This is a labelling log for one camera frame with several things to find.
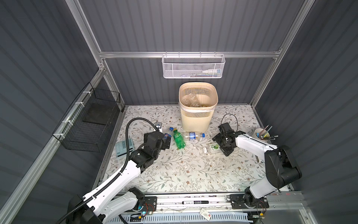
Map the green sprite bottle yellow cap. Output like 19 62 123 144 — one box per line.
173 128 186 149

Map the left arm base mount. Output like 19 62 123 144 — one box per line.
131 196 158 212

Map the black marker on rail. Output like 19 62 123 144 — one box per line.
182 200 209 205

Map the pepsi label clear bottle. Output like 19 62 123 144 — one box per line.
165 133 172 140

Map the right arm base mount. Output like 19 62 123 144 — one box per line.
227 194 269 210

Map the white pen cup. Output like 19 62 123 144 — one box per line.
252 128 270 142

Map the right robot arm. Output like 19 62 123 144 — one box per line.
212 123 302 208

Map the white wire mesh basket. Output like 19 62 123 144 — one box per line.
161 54 226 79

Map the blue label water bottle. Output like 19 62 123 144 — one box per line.
183 132 206 141

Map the white tag card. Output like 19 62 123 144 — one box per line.
200 208 212 221

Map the large clear unlabeled bottle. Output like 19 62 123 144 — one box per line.
181 93 201 107

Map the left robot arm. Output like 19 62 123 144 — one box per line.
57 118 170 224

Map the white tube in basket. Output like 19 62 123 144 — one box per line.
201 69 222 76

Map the black wire basket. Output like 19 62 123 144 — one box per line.
53 86 121 153

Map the beige slatted waste bin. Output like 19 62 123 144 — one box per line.
179 82 218 132

